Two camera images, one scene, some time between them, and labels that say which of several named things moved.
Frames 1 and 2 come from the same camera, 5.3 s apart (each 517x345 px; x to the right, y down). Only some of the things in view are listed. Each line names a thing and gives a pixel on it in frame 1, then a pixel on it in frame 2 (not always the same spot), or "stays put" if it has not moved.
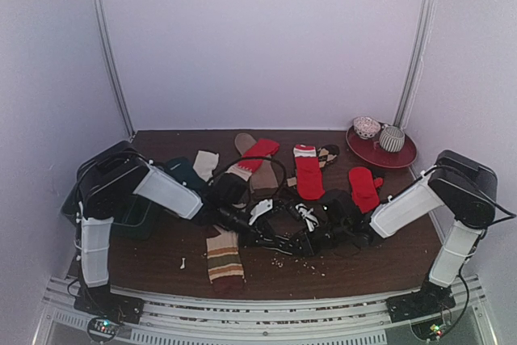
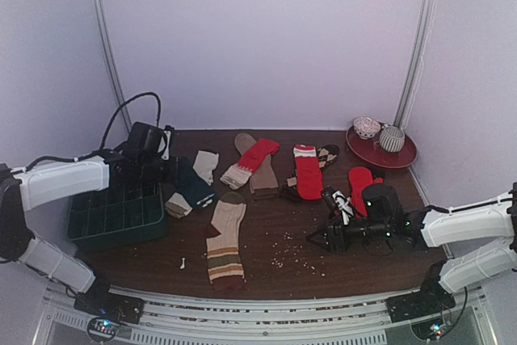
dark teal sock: x=182 y=169 stays put
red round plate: x=371 y=153 stays put
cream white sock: x=205 y=163 stays put
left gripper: x=254 y=233 → x=170 y=176
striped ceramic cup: x=392 y=138 stays put
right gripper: x=313 y=237 → x=336 y=237
